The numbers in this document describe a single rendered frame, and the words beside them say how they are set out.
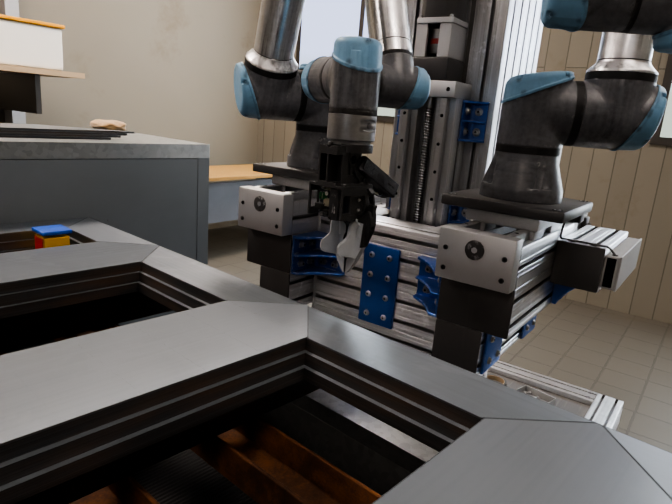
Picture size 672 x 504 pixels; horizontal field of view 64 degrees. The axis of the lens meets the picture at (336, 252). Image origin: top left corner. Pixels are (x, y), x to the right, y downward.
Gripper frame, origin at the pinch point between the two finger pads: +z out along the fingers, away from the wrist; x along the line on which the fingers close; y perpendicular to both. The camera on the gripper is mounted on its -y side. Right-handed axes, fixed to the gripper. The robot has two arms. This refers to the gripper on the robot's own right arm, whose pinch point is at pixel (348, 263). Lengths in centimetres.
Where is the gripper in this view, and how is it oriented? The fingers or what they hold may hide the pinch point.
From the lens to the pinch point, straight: 90.8
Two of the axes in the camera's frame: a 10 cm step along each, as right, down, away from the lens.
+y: -6.7, 1.3, -7.3
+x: 7.4, 2.2, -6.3
